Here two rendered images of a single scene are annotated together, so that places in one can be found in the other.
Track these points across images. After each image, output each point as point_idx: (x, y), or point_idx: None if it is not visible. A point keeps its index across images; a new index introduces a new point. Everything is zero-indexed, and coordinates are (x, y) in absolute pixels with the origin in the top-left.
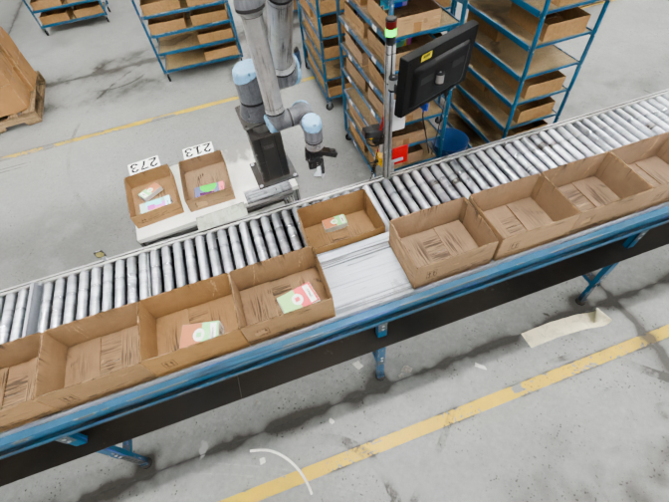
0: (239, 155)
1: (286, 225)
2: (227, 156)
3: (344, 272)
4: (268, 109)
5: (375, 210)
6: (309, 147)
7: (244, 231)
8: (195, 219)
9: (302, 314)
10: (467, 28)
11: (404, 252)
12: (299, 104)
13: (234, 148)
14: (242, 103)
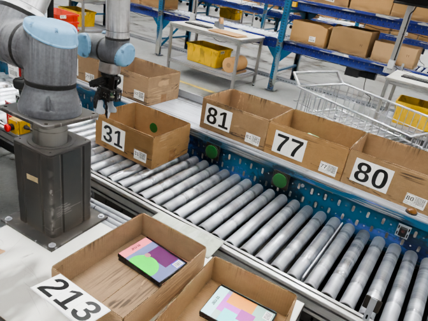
0: (25, 279)
1: (151, 182)
2: (34, 297)
3: (191, 117)
4: (129, 28)
5: (120, 107)
6: (120, 68)
7: (187, 205)
8: (210, 257)
9: (251, 103)
10: None
11: (169, 79)
12: (90, 34)
13: (0, 299)
14: (74, 83)
